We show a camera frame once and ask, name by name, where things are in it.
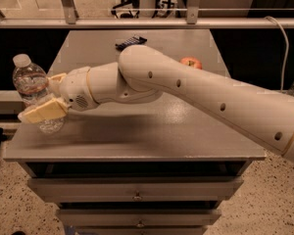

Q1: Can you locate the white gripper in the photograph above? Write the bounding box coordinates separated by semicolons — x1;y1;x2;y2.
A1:
18;67;99;123

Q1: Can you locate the clear plastic water bottle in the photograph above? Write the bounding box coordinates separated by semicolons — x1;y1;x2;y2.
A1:
13;54;65;134

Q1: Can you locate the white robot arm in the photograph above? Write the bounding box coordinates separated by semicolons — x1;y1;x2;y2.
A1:
19;45;294;163

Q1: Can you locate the metal railing with glass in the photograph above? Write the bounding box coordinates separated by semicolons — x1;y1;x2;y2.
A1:
0;0;294;29

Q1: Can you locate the dark blue snack bar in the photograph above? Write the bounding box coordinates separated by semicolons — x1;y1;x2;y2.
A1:
115;35;147;51

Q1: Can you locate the grey drawer cabinet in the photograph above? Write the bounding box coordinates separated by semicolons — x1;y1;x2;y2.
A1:
3;28;267;235

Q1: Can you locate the black office chair base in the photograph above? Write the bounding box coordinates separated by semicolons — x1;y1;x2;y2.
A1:
111;0;140;19

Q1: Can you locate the red apple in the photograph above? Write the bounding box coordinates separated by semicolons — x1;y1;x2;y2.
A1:
180;57;203;70

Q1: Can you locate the white cable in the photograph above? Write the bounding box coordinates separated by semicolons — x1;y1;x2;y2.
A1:
264;15;290;93

